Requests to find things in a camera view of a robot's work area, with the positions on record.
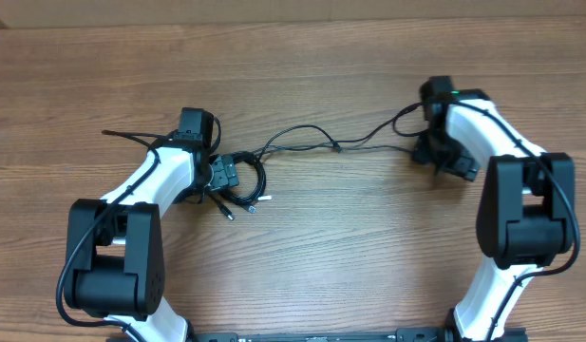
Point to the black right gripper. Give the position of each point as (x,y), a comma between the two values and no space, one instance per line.
(463,165)

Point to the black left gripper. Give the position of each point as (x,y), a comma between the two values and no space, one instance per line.
(225,173)

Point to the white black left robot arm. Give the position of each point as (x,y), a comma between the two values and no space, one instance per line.
(114,273)

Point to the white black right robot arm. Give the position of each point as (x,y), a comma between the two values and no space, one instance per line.
(526,225)

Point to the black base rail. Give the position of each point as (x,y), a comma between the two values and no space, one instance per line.
(400,335)

